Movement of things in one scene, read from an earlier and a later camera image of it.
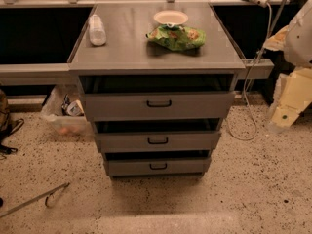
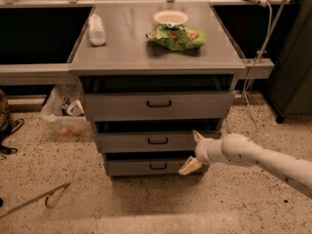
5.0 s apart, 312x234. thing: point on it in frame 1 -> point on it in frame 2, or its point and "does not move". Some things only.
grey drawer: x=162 y=140 does not move
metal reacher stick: x=45 y=195 does not move
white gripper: x=299 y=43 -> x=202 y=150
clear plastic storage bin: x=64 y=111 does not move
